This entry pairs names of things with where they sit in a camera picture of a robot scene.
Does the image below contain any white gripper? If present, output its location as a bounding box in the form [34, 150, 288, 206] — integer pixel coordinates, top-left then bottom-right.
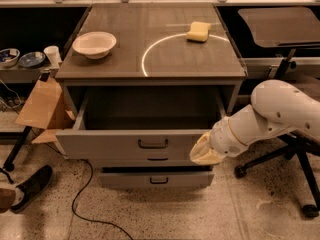
[190, 117, 248, 165]

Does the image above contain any grey top drawer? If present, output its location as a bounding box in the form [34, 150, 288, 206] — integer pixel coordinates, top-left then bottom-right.
[57, 86, 224, 160]

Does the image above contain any grey drawer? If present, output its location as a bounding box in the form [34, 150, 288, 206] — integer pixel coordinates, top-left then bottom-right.
[89, 158, 196, 168]
[99, 171, 214, 189]
[57, 86, 224, 160]

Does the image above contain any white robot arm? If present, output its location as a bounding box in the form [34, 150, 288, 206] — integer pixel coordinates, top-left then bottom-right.
[190, 80, 320, 165]

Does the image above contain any grey wooden drawer cabinet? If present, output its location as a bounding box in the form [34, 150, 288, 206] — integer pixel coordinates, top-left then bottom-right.
[54, 3, 248, 132]

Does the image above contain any grey bottom drawer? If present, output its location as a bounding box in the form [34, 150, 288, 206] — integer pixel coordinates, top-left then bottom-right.
[99, 171, 214, 189]

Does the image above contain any grey middle drawer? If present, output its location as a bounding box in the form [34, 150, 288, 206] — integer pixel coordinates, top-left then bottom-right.
[89, 158, 196, 168]

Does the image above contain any yellow sponge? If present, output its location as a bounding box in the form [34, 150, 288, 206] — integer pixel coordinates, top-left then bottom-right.
[186, 22, 211, 42]

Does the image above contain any black office chair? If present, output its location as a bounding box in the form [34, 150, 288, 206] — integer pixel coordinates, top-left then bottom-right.
[234, 6, 320, 218]

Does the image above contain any white bowl on cabinet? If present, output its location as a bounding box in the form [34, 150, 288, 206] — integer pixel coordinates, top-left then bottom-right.
[72, 32, 117, 59]

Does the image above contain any brown cardboard box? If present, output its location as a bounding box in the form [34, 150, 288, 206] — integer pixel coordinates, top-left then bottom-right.
[15, 77, 74, 144]

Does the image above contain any black shoe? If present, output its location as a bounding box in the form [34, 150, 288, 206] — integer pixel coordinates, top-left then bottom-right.
[10, 165, 53, 213]

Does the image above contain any white paper cup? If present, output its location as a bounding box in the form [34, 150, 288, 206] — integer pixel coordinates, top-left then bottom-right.
[44, 46, 61, 67]

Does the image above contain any blue plate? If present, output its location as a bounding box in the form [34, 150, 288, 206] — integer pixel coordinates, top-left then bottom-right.
[19, 52, 46, 68]

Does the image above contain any white bowl on side table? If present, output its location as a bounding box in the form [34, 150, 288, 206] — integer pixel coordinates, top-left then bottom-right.
[0, 48, 20, 68]

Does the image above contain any black bottom drawer handle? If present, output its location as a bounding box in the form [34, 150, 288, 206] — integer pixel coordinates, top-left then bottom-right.
[149, 177, 169, 185]

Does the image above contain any black drawer handle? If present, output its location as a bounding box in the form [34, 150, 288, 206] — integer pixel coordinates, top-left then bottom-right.
[149, 177, 169, 185]
[137, 139, 169, 150]

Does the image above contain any black top drawer handle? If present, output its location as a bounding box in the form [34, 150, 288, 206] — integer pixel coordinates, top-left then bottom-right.
[137, 139, 169, 150]

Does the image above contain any black floor cable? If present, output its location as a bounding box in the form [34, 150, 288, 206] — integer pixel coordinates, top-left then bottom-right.
[71, 159, 135, 240]

